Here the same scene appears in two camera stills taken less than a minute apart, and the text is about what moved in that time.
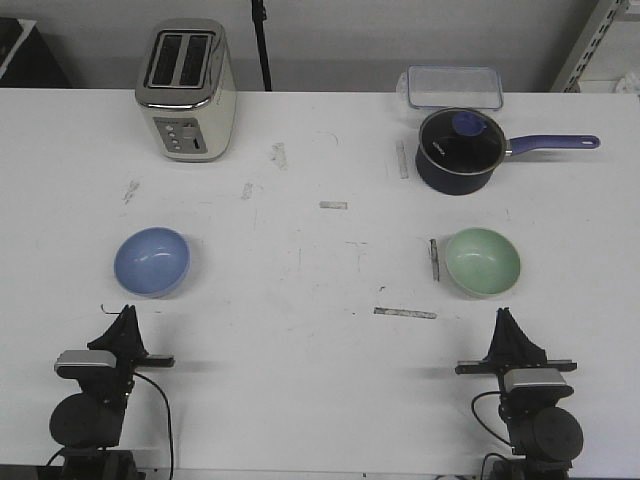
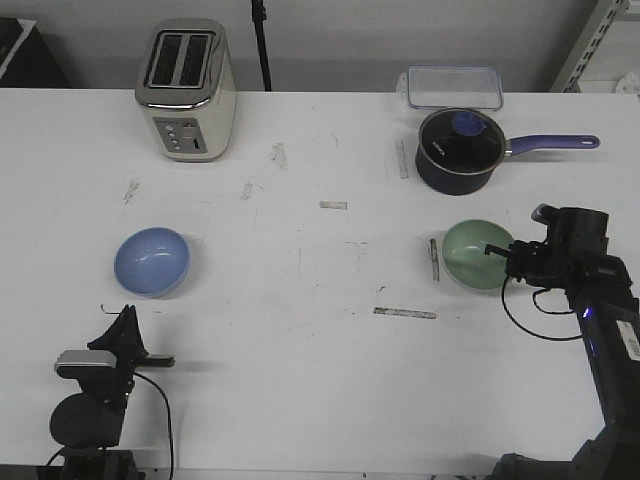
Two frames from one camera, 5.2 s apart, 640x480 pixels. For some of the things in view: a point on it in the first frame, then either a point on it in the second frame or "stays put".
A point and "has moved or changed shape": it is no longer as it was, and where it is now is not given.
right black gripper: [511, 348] → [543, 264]
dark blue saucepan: [460, 150] stays put
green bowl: [482, 262] has moved or changed shape
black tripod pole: [259, 15] stays put
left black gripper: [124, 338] stays put
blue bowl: [152, 261] stays put
